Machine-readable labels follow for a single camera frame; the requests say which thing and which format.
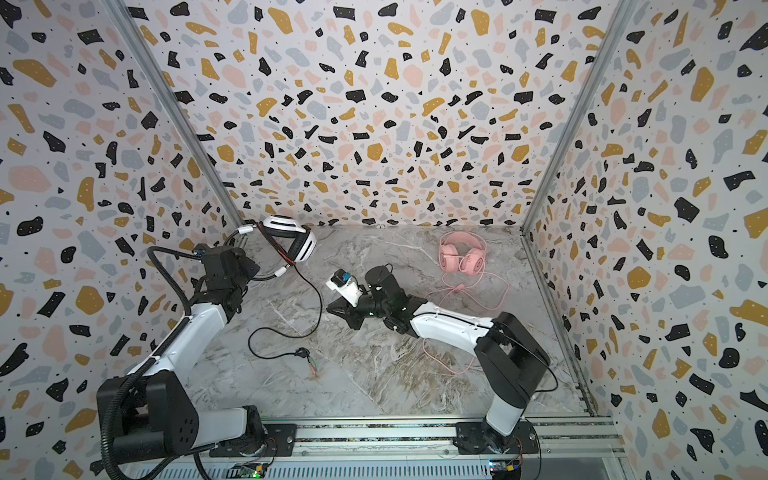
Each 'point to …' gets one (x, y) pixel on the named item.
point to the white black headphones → (303, 240)
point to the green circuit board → (246, 470)
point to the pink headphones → (462, 251)
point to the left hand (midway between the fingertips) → (245, 254)
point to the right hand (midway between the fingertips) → (325, 304)
